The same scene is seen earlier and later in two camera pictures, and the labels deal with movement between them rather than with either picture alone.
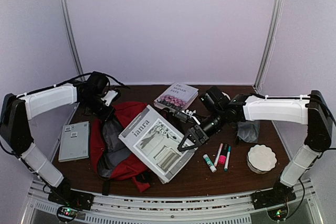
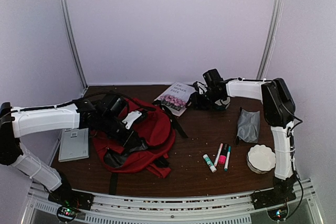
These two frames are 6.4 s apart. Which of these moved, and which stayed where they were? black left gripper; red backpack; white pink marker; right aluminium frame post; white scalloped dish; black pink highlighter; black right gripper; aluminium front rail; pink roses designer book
Moved: red backpack; black right gripper; black left gripper
Stayed: white scalloped dish; white pink marker; pink roses designer book; black pink highlighter; right aluminium frame post; aluminium front rail
